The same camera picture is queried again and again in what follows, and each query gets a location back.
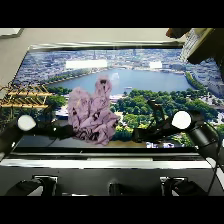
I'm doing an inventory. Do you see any pale purple printed shirt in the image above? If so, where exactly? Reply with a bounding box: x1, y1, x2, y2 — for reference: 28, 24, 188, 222
66, 75, 120, 146

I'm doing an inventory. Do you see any silver frame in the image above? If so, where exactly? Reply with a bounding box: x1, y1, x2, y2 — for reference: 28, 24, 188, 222
0, 151, 224, 197

